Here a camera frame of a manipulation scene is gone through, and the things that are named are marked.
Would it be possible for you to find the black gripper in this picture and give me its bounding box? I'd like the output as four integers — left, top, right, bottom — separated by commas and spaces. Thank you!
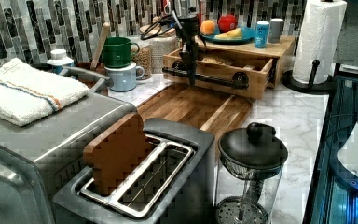
178, 29, 198, 86

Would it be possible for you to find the black drawer handle bar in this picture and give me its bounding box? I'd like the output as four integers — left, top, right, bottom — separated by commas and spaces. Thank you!
162, 60, 249, 90

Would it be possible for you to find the light wooden drawer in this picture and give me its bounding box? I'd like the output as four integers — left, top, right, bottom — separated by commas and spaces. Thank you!
162, 48, 275, 101

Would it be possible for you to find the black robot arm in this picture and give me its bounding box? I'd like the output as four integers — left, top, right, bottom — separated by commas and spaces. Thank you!
169, 0, 199, 86

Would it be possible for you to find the wooden drawer cabinet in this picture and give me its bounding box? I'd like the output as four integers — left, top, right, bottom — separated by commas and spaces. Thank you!
196, 35, 296, 88

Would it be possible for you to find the Deep River chips bag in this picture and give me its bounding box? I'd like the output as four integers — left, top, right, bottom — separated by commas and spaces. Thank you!
202, 55, 234, 66

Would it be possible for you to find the white woven canister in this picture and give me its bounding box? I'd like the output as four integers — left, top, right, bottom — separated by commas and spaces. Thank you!
150, 36, 177, 74

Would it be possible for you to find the dark wooden cutting board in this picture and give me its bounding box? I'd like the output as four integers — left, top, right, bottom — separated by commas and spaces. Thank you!
137, 83, 252, 138

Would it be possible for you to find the orange fruit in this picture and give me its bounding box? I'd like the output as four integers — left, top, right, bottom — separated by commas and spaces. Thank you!
200, 20, 215, 35

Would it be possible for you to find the glass jar with grains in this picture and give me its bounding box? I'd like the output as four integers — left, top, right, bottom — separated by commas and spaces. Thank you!
131, 46, 152, 80

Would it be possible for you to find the yellow banana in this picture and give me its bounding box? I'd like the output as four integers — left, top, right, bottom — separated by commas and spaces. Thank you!
214, 28, 242, 40

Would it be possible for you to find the red apple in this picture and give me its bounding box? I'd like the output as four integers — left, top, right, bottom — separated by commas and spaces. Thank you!
217, 14, 237, 33

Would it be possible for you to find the light blue mug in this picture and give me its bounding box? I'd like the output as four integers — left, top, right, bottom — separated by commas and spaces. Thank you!
105, 62, 145, 92

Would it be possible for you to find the teal fruit plate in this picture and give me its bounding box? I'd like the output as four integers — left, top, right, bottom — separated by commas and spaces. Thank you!
201, 26, 255, 45

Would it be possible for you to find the green mug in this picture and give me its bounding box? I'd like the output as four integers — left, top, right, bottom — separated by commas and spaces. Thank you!
102, 37, 140, 68

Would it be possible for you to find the blue salt can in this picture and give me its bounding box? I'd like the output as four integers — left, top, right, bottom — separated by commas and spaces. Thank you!
255, 21, 269, 48

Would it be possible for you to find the grey shaker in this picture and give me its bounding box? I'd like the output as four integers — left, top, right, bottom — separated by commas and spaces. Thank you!
268, 18, 283, 44

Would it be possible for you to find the wooden spoon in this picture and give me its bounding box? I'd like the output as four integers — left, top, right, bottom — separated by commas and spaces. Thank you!
90, 22, 110, 71

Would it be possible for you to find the glass french press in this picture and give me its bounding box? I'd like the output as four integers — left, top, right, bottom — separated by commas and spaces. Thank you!
214, 122, 288, 224

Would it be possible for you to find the toy toast slice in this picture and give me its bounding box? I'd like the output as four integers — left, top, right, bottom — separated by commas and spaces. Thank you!
83, 113, 152, 196

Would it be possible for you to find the silver toaster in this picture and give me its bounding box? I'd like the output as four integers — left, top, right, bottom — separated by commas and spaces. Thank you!
53, 119, 214, 224

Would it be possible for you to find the white lidded bottle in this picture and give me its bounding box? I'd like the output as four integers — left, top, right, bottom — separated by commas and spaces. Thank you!
47, 49, 74, 74

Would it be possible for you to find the white paper towel roll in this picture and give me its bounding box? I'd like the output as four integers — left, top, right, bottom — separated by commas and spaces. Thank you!
293, 0, 347, 84

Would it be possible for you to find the black paper towel holder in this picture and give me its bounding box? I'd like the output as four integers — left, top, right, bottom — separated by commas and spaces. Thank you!
282, 60, 338, 95

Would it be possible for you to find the white striped towel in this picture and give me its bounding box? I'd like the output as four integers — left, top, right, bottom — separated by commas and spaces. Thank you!
0, 58, 89, 126

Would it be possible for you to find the stainless steel oven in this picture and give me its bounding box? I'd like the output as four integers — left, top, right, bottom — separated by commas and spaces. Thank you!
0, 65, 138, 224

